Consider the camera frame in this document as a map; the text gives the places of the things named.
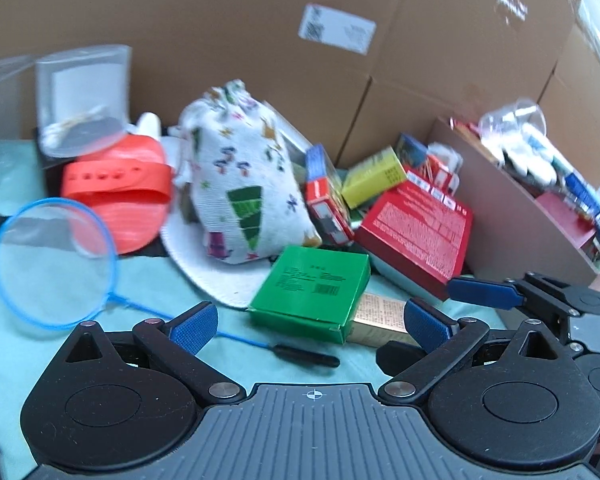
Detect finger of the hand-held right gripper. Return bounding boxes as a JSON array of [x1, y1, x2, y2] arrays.
[[376, 341, 423, 377], [446, 271, 581, 330]]

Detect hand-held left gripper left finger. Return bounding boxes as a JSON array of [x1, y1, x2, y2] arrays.
[[62, 301, 246, 405]]

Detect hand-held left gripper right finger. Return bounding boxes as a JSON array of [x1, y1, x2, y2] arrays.
[[377, 297, 573, 406]]

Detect gold cardboard box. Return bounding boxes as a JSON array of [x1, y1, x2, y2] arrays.
[[347, 292, 423, 350]]

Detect brown storage box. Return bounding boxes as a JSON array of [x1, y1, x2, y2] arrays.
[[425, 116, 600, 288]]

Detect white round felt mat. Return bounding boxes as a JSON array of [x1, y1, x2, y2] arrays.
[[160, 210, 281, 309]]

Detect large red cardboard box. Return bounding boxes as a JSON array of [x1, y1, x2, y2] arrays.
[[354, 180, 473, 302]]

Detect blue hand net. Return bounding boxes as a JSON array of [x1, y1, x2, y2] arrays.
[[0, 198, 341, 368]]

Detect green cardboard box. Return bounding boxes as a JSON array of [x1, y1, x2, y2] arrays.
[[247, 245, 372, 345]]

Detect small red and white box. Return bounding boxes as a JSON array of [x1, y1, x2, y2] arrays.
[[405, 152, 463, 196]]

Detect white wrapped packets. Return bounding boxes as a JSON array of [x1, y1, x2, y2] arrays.
[[500, 125, 561, 186]]

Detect orange rubber brush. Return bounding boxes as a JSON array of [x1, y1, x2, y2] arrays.
[[61, 132, 173, 255]]

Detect yellow-green cardboard box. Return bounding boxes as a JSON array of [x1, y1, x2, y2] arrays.
[[341, 146, 408, 209]]

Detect small blue box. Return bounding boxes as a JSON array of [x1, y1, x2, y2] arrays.
[[396, 133, 429, 168]]

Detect small red toy car box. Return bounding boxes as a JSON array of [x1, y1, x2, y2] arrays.
[[304, 144, 356, 247]]

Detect white plastic piece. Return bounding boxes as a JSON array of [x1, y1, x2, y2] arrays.
[[130, 112, 163, 141]]

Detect clear zip bag with paper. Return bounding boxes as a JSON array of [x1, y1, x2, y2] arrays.
[[34, 44, 132, 158]]

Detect clear plastic bag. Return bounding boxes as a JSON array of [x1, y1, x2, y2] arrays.
[[0, 55, 38, 141]]

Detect white shipping label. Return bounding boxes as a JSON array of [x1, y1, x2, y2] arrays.
[[298, 4, 377, 56]]

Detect printed white drawstring pouch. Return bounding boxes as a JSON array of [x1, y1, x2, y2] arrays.
[[177, 79, 323, 266]]

